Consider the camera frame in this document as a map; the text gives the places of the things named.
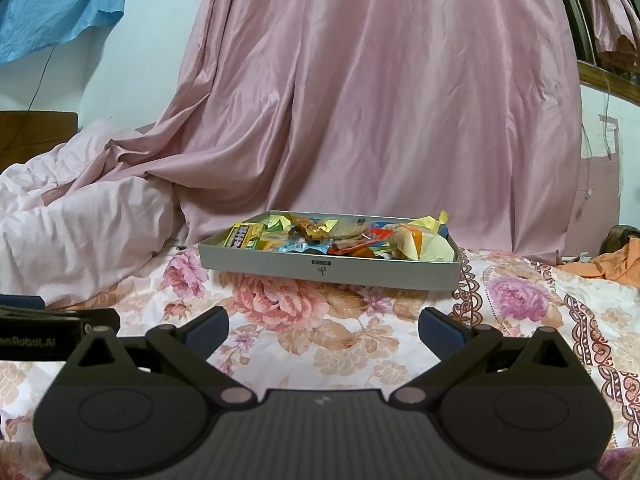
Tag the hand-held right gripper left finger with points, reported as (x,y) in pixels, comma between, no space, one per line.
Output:
(210,332)

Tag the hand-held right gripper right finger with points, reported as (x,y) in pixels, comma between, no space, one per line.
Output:
(435,332)

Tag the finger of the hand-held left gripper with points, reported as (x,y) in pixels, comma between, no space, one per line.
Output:
(60,313)

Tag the orange snack packet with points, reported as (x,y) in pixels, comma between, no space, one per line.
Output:
(372,237)

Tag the grey box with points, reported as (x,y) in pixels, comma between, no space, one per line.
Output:
(325,270)

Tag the round rice cracker packet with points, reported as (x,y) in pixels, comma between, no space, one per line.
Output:
(350,230)

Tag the yellow snack packets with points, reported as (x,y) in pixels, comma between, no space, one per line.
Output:
(425,247)

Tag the pale pink quilt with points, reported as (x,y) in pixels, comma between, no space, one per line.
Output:
(90,230)

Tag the floral bedsheet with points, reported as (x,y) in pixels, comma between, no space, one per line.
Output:
(525,300)

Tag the yellow checkered snack packet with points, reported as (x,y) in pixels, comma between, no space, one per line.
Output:
(243,235)

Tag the wooden headboard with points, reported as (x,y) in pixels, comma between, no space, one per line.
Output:
(40,132)

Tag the orange cloth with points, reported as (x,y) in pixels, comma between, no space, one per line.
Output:
(607,265)

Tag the dark cloth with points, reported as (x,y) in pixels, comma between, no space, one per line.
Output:
(622,235)

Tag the blue cloth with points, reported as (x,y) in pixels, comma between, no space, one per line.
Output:
(55,5)

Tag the gathered pink curtain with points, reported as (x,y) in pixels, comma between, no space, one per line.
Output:
(607,15)

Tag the wooden frame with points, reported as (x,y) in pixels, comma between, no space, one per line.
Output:
(607,74)

